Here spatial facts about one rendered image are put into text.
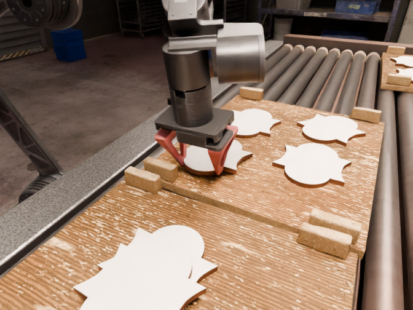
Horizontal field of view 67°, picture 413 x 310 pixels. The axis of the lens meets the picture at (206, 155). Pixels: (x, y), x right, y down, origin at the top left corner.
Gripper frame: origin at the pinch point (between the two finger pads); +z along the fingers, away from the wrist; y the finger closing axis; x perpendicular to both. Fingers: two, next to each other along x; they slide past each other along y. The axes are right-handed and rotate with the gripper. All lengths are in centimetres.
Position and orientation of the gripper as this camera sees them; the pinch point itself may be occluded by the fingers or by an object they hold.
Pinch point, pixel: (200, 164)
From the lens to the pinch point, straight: 51.3
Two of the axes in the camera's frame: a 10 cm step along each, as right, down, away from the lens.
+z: 0.9, 7.8, 6.2
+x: -4.5, 5.9, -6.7
